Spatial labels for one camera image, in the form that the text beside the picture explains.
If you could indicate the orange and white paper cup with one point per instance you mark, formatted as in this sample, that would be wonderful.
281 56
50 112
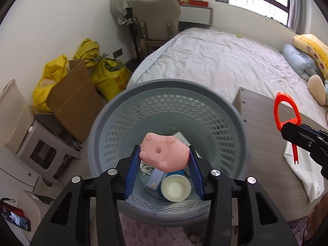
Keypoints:
175 187

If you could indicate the person's leg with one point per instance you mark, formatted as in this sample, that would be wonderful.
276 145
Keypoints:
316 223

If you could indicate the blue scouring pad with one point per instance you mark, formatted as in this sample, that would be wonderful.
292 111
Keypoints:
180 172

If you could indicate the grey desk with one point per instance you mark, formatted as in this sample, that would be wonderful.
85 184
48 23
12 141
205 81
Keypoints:
197 15

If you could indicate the light blue pillow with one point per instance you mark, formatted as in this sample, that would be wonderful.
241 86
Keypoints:
297 59

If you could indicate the pink pig toy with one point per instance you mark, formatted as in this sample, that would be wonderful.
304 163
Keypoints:
164 156

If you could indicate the pink rug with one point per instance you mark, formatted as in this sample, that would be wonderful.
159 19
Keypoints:
153 233

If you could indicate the grey plastic stool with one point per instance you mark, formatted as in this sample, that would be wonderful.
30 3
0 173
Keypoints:
46 148

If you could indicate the beige upholstered chair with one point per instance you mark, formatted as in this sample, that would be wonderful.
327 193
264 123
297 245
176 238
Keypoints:
156 18

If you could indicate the light blue small box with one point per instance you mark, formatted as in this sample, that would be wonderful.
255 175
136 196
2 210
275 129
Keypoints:
155 180

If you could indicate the brown cardboard box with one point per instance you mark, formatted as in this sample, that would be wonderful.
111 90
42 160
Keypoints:
74 100

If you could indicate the bright yellow plastic bag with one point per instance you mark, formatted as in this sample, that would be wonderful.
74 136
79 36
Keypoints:
51 76

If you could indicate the folded yellow blanket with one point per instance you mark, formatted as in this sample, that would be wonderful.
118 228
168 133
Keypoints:
312 48

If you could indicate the large beige teddy bear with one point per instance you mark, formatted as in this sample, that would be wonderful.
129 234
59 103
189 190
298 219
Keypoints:
316 89

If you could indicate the bed with white sheet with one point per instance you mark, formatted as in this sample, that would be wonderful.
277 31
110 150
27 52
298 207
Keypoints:
217 64

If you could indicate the flat red box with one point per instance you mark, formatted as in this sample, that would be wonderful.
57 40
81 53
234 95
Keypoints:
198 3

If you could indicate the tied yellow printed sack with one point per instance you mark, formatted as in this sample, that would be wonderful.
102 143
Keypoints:
112 76

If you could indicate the crumpled yellow bag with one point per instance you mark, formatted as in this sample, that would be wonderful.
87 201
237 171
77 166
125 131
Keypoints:
87 51

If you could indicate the phone in red case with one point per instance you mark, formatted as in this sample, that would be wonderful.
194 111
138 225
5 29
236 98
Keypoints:
18 217

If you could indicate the beige storage box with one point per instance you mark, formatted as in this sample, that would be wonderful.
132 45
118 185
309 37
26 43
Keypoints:
15 115

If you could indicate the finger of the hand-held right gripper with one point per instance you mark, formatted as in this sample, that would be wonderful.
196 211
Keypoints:
316 131
302 138

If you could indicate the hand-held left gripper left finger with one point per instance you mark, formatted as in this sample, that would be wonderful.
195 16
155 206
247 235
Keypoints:
132 176

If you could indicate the white cloth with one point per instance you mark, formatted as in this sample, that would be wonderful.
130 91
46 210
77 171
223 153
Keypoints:
305 174

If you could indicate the grey perforated plastic basket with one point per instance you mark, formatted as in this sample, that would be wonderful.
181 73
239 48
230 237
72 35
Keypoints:
115 123

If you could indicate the dark wall socket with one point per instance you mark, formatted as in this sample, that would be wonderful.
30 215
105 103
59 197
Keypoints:
117 53

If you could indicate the white cabinet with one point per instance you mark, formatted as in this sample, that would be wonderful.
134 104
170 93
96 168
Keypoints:
18 182

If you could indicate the small green ball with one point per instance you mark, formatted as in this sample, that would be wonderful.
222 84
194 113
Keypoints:
239 35

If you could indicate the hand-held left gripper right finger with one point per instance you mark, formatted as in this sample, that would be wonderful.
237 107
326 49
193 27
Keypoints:
197 178

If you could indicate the grey clothing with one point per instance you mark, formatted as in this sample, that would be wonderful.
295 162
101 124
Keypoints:
123 2

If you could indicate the green and white medicine box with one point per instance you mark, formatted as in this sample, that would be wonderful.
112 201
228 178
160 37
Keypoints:
180 138

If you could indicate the white paper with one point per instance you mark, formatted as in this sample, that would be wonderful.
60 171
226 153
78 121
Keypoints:
146 168

